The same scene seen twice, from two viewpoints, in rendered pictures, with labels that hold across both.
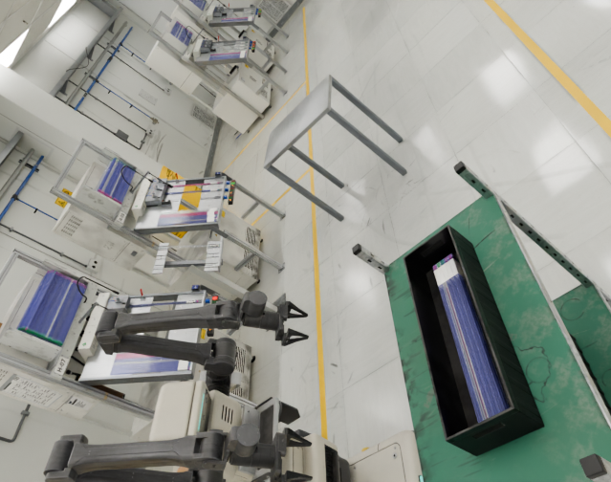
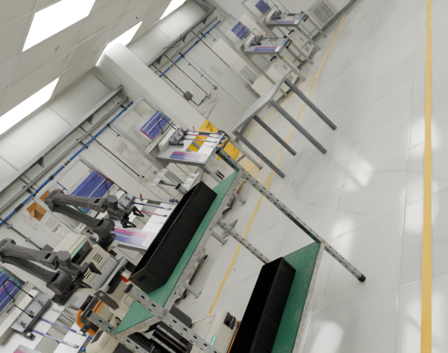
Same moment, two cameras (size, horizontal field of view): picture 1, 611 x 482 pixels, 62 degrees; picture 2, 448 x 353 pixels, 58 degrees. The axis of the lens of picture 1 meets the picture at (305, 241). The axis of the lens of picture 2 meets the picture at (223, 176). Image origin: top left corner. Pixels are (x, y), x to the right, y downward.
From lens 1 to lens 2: 1.26 m
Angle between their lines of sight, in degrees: 19
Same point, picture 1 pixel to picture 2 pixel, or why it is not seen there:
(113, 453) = (17, 249)
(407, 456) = (214, 323)
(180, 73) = (233, 57)
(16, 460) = not seen: hidden behind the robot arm
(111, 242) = (142, 162)
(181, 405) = (69, 243)
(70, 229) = (121, 149)
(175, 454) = (37, 256)
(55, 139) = (140, 92)
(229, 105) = (263, 84)
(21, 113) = (123, 73)
